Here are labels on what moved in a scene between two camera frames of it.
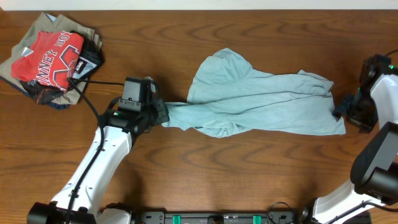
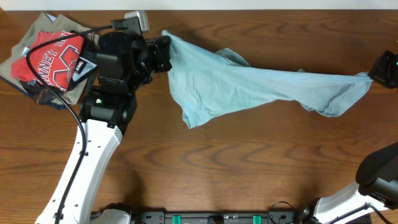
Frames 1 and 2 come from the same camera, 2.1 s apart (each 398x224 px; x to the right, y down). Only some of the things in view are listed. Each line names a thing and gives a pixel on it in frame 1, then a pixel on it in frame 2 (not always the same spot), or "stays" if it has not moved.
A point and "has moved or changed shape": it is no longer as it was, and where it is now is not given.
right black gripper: (365, 125) to (380, 74)
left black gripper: (161, 108) to (160, 55)
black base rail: (217, 217) stays
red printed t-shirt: (50, 63) stays
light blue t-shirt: (228, 98) has moved or changed shape
